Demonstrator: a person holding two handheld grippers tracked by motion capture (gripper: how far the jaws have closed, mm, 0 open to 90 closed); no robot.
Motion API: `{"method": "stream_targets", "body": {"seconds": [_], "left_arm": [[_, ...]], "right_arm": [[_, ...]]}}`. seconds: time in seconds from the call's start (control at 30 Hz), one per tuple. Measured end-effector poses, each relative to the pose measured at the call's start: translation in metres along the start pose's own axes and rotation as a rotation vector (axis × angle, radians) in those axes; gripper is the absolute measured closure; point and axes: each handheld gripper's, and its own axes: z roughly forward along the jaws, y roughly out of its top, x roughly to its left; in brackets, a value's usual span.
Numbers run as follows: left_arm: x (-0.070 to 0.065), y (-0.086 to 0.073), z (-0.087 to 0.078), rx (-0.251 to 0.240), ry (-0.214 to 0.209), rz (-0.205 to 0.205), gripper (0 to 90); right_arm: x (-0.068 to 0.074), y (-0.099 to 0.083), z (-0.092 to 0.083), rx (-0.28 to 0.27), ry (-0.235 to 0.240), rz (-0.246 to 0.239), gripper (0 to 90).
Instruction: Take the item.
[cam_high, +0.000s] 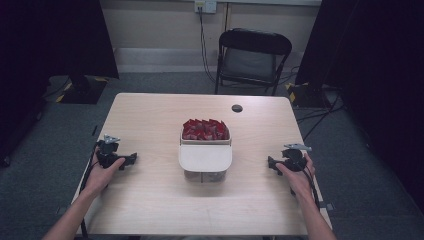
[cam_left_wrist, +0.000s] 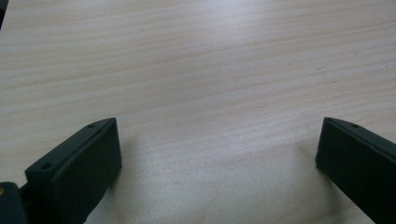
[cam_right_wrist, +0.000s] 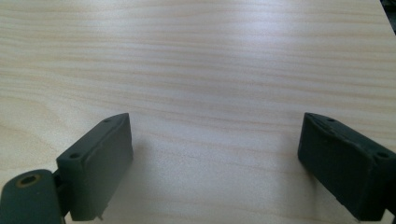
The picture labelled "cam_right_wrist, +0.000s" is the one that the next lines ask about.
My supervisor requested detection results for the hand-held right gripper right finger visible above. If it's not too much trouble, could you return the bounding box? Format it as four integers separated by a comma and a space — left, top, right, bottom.
297, 112, 396, 222

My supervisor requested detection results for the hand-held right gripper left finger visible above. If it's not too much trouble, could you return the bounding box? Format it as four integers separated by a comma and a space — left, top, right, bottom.
55, 112, 134, 222

